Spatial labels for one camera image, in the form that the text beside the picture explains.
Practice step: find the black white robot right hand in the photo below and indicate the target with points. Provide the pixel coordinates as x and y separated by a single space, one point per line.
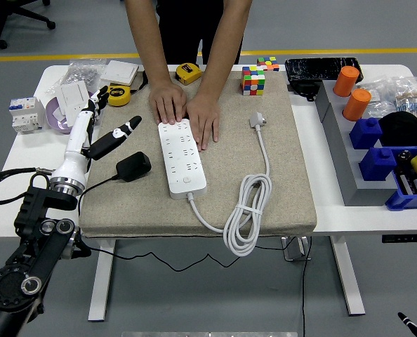
411 324

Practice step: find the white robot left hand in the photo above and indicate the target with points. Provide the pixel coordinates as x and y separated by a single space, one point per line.
76 133

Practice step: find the white blank wall plate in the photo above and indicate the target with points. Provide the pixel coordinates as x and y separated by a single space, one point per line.
71 96

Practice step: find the orange cylinder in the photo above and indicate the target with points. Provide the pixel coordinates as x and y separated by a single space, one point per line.
345 82
356 105

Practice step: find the white wall socket panel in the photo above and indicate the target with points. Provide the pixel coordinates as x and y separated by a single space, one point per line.
69 118

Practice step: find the grey-brown mat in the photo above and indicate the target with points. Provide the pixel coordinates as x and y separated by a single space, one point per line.
229 196

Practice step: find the clear bag of screws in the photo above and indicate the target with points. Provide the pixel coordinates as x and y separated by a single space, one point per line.
82 72

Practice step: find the person's torso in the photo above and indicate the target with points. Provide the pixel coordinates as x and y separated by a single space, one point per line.
187 28

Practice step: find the black power adapter plug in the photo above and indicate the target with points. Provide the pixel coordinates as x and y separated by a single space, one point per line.
134 166

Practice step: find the square yellow tape measure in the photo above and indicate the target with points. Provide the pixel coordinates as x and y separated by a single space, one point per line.
188 73

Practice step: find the white power strip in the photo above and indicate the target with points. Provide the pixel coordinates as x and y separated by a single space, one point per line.
184 165

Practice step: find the metal bracket under table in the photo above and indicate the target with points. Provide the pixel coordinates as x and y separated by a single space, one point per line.
292 251

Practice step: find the dark brown bottle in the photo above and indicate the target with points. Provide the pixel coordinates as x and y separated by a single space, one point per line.
404 157

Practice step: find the person's left hand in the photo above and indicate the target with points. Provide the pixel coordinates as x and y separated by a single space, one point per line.
203 119

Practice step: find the blue plastic block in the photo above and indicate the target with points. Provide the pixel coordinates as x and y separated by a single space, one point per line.
364 133
377 165

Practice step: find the blue plastic bin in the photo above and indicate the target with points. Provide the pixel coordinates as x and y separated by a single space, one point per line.
405 203

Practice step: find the black cracked tray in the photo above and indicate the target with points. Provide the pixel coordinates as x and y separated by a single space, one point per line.
314 68

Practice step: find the person's right forearm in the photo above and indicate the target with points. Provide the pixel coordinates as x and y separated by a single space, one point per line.
145 42

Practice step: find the small colourful puzzle cube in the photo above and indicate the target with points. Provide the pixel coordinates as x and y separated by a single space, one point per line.
269 64

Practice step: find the clear plastic bag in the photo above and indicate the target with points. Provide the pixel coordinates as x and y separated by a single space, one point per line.
378 98

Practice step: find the clear bag of resistors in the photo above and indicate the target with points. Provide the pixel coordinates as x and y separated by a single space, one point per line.
412 98

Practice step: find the white circuit breaker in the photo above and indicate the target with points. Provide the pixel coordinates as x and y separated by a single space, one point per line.
26 116

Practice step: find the person's right hand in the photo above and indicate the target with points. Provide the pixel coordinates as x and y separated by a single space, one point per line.
166 102

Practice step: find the round yellow tape measure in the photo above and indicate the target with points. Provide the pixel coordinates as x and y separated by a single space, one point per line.
119 95

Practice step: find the grey stepped block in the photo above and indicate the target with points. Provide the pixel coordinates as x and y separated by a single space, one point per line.
338 147

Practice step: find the person's left forearm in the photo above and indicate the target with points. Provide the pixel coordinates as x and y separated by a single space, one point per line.
226 45

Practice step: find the white switch panel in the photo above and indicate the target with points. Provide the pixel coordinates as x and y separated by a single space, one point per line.
119 72

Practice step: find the black table control panel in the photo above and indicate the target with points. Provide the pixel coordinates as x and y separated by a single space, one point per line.
405 238

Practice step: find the black office chair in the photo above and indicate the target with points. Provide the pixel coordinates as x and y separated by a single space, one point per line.
1 21

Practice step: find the large colourful puzzle cube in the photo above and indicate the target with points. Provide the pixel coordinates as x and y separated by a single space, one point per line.
253 82

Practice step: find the black cloth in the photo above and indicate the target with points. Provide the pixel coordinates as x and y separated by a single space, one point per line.
405 128

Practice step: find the white table leg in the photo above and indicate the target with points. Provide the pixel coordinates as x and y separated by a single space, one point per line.
99 305
349 281

